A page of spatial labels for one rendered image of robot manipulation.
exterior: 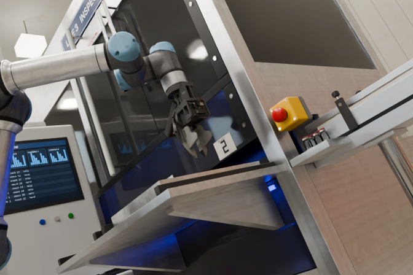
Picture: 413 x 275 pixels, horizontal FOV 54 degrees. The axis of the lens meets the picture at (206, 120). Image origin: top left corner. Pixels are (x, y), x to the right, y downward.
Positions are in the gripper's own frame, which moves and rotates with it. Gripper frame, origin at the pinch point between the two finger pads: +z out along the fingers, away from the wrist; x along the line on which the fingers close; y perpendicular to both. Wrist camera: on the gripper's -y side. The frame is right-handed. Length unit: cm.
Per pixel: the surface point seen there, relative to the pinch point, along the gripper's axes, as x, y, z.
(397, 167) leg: 30, 35, 24
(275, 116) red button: 11.6, 21.2, 0.3
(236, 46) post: 16.7, 15.9, -26.8
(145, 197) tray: -22.5, 2.2, 9.5
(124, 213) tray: -22.5, -9.1, 9.5
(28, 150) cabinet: -14, -85, -43
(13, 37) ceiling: 196, -602, -518
